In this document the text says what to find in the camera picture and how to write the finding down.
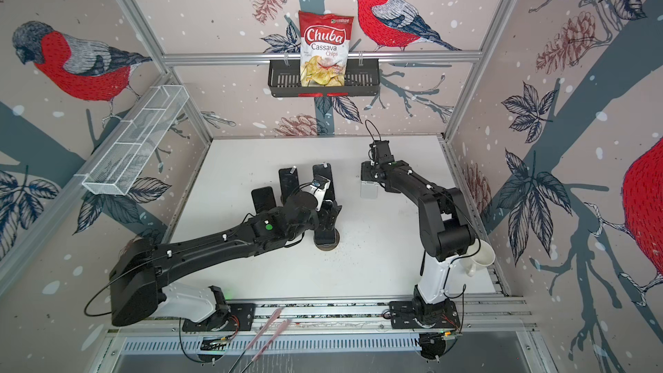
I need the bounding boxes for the leftmost black phone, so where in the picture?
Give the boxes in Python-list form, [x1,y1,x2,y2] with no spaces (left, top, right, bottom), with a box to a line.
[251,186,276,214]

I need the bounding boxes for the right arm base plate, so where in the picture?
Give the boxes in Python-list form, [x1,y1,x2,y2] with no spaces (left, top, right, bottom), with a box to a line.
[385,299,461,330]

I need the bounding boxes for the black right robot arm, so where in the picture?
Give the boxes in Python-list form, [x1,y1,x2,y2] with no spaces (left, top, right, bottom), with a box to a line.
[361,140,477,325]

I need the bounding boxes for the white right phone stand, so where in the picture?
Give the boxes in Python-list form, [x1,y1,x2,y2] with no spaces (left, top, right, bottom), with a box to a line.
[360,181,382,200]

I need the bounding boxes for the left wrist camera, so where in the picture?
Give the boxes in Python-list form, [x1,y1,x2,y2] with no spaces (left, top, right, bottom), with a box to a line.
[302,175,332,210]

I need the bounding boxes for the white mug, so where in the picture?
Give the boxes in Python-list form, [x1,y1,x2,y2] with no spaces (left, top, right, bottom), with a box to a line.
[460,239,496,277]

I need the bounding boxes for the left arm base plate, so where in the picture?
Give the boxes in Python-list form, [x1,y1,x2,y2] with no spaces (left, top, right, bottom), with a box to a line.
[182,302,257,333]

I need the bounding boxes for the red cassava chips bag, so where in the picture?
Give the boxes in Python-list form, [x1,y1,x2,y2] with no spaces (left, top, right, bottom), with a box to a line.
[299,11,354,87]

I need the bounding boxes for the black wall basket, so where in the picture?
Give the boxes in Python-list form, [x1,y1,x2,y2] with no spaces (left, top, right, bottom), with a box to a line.
[268,57,381,98]

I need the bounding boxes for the pink tongs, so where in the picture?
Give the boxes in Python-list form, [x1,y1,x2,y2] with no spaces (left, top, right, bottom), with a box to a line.
[230,307,292,372]

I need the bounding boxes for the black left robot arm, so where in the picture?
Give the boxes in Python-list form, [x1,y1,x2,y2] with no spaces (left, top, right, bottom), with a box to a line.
[110,186,342,332]

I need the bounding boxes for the round wooden phone stand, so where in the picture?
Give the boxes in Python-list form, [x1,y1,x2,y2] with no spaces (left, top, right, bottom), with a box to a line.
[314,229,340,251]

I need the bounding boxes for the black phone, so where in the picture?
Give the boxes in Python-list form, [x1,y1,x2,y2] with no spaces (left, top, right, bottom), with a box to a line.
[278,166,300,205]
[251,186,276,214]
[311,162,337,202]

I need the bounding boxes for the centre rear black phone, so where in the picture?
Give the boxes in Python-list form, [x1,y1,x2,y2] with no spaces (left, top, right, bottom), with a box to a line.
[311,162,337,202]

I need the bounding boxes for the white wire mesh basket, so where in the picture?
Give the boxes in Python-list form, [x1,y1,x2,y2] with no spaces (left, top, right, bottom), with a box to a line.
[82,85,189,195]

